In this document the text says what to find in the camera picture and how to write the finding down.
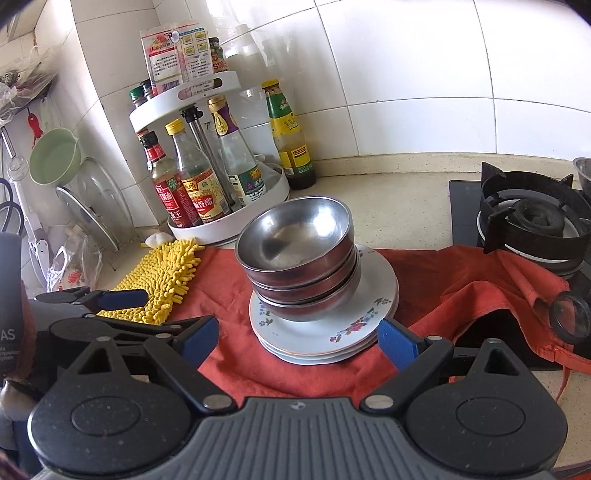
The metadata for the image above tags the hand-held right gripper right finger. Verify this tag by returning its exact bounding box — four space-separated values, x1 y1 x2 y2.
360 318 527 412

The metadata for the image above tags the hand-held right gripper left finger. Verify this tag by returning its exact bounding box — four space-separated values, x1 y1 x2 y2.
69 315 236 411

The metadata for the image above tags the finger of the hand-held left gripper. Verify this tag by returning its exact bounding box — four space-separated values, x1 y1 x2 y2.
34 286 149 317
48 316 188 344

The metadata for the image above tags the white floral plate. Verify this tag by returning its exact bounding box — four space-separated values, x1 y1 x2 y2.
256 323 393 361
265 342 384 367
248 244 400 354

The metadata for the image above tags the stainless steel bowl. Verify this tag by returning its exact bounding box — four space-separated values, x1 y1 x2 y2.
256 268 361 322
235 195 356 282
247 251 360 303

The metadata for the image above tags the yellow chenille mat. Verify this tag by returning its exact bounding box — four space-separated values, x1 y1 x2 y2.
97 237 206 326

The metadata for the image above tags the clear plastic bag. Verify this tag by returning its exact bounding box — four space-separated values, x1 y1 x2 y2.
46 228 100 294

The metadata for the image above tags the red cloth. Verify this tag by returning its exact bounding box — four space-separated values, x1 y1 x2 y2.
168 244 591 402

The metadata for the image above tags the glass pot lid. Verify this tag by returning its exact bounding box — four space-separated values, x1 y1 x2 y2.
56 185 122 254
76 157 136 232

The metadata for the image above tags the red label soy sauce bottle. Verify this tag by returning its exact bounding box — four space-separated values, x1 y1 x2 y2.
139 131 204 229

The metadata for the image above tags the yellow cap vinegar bottle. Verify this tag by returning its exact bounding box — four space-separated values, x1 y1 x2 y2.
165 119 232 220

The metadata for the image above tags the metal strainer ladle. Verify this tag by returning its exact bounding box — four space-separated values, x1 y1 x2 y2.
0 124 28 182

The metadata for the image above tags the black glass gas stove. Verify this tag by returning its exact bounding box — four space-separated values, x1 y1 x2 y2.
448 178 591 370

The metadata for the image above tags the green plastic bowl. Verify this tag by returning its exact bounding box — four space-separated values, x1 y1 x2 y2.
28 127 83 186

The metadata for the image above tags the black stove pan support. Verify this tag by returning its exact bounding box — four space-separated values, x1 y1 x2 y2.
478 161 587 254

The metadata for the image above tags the purple label clear bottle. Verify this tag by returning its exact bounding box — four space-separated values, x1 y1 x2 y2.
207 95 267 207

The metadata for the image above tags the black stove knob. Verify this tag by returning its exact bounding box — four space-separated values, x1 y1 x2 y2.
549 290 591 344

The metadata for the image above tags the white two-tier rotating rack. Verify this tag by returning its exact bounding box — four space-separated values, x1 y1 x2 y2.
128 69 291 245

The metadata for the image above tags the green yellow label oil bottle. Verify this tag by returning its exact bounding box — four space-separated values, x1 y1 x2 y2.
261 78 318 191

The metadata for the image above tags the bundle of clear plastic bags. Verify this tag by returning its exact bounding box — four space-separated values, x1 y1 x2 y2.
0 44 61 125

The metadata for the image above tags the pink white seasoning packet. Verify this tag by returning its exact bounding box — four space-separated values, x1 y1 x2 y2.
141 21 183 95

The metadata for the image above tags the steel pot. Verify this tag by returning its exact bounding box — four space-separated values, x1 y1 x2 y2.
573 157 591 195

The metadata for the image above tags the yellow white seasoning packet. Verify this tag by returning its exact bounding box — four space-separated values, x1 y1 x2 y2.
178 21 215 84

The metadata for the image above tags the clear plastic bottle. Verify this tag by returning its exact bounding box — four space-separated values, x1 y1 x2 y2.
224 23 259 75

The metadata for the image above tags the red fish wall hook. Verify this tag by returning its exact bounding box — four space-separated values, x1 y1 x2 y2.
27 108 44 148

